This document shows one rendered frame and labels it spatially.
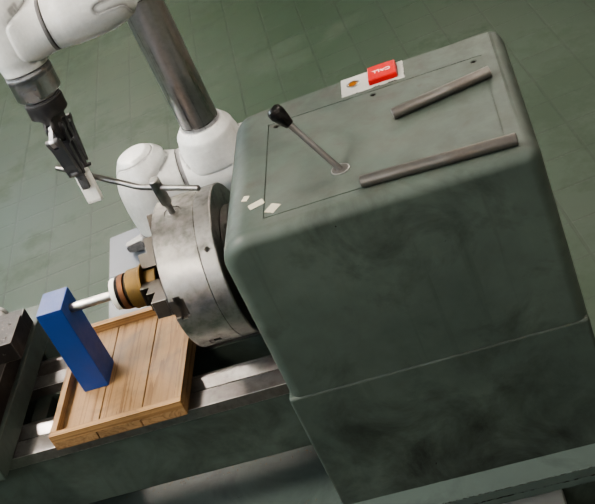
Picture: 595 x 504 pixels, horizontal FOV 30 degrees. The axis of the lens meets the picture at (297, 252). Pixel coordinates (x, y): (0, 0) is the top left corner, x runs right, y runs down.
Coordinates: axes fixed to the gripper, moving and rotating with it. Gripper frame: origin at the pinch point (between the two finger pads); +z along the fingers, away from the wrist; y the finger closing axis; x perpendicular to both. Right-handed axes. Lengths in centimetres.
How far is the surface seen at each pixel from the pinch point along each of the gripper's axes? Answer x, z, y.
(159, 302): 7.3, 22.4, 13.3
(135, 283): 0.4, 22.3, 3.0
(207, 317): 15.6, 27.5, 15.4
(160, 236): 11.6, 11.5, 7.9
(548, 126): 95, 118, -199
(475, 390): 60, 58, 19
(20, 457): -36, 48, 15
